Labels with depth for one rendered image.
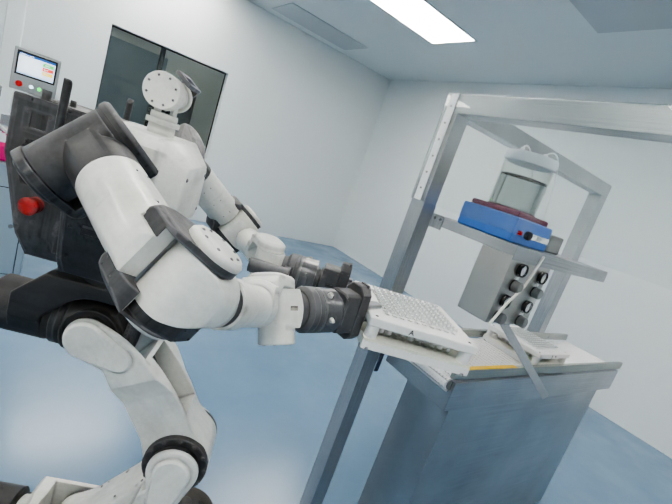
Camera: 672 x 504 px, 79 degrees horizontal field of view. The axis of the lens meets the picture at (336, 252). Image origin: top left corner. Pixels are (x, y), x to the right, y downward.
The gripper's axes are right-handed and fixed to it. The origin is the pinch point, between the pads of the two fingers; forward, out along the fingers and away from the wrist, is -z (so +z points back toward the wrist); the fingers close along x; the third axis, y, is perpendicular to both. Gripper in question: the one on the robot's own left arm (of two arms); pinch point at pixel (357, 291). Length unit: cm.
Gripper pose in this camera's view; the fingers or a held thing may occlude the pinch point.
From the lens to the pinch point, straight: 100.7
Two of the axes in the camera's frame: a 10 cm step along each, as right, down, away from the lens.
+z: -9.5, -3.0, -0.3
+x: -3.0, 9.3, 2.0
